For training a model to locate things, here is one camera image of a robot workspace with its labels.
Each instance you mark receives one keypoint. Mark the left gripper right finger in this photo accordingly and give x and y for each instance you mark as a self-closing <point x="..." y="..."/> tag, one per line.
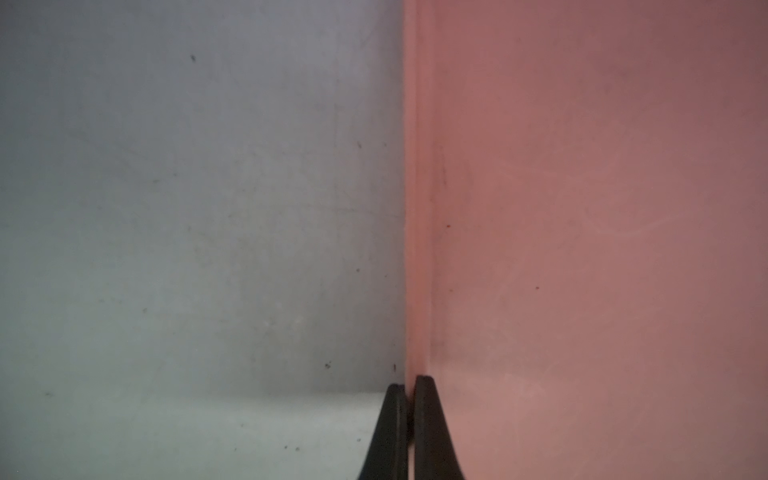
<point x="434" y="454"/>

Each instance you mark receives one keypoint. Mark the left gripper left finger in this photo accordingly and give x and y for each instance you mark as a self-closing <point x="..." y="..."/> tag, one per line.
<point x="387" y="455"/>

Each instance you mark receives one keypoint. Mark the pink silicone mat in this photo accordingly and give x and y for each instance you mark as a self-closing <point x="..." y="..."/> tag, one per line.
<point x="586" y="234"/>

